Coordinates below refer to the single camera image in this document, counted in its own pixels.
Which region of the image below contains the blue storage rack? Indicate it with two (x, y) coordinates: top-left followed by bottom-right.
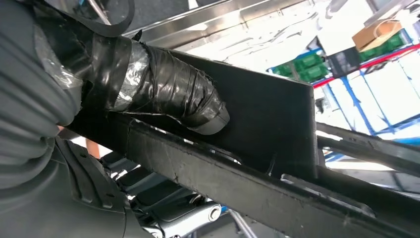
(266, 28), (420, 163)

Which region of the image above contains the stainless steel workbench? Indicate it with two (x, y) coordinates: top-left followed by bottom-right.
(122, 0), (313, 53)

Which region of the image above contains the green crate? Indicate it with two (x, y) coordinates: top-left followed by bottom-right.
(358, 32), (408, 62)
(271, 53), (329, 83)

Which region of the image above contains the cardboard box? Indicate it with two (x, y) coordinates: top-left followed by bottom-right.
(352, 19), (403, 52)

